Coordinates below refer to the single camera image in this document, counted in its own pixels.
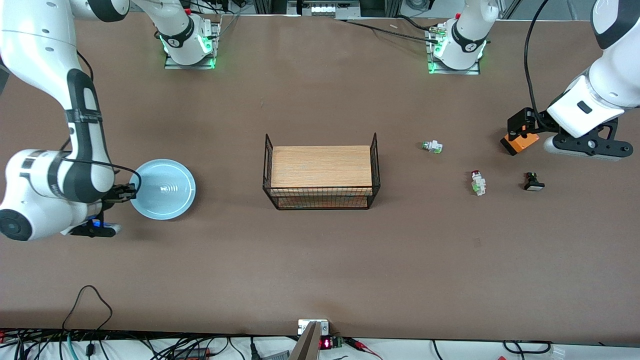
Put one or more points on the orange push button enclosure box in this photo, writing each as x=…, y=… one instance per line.
x=520, y=145

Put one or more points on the red clip lead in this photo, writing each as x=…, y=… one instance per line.
x=361, y=345

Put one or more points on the grey metal bar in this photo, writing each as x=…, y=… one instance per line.
x=307, y=347

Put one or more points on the black square white-top push button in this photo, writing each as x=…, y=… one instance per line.
x=534, y=186

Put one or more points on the red digit display board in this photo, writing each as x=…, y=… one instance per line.
x=326, y=343

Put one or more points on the small white device box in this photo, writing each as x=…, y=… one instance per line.
x=305, y=327

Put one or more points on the green push button switch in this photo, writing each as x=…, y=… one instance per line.
x=433, y=147

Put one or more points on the light blue round plate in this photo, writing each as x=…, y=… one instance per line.
x=165, y=200

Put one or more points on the black power plug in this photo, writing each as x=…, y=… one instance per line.
x=254, y=350

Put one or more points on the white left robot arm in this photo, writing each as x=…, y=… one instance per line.
x=620, y=70

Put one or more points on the wooden shelf board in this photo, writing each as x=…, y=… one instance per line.
x=325, y=201

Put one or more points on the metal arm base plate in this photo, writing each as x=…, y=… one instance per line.
x=470, y=71
x=172, y=65

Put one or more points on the red push button switch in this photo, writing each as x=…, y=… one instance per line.
x=479, y=185

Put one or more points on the black power adapter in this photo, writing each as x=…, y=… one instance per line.
x=192, y=354

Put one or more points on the white label strip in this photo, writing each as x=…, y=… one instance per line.
x=322, y=8

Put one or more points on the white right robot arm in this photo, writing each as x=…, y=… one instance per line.
x=45, y=40

